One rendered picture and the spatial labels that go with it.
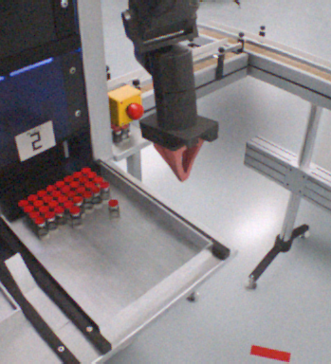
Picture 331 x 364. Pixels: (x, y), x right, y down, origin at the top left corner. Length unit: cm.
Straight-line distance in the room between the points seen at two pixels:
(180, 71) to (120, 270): 39
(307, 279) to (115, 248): 129
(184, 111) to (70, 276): 38
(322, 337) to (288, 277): 34
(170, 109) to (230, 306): 134
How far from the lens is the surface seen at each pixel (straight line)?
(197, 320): 176
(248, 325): 177
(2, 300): 79
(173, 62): 54
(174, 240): 83
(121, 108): 99
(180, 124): 57
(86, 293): 76
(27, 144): 88
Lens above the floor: 149
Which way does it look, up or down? 39 degrees down
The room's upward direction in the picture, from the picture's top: straight up
